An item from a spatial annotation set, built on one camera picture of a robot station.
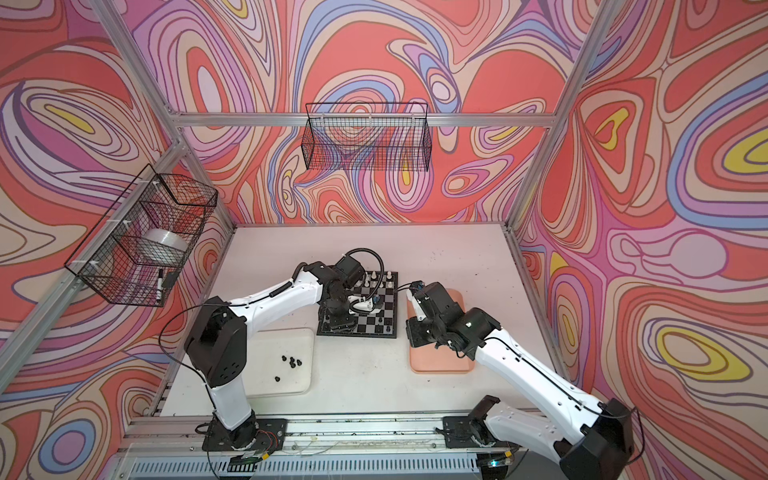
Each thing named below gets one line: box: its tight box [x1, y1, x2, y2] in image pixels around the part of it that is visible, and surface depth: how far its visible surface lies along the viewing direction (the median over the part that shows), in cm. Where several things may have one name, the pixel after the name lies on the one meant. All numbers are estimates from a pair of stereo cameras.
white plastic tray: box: [243, 328, 315, 398], surface depth 86 cm
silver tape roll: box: [142, 228, 190, 253], surface depth 75 cm
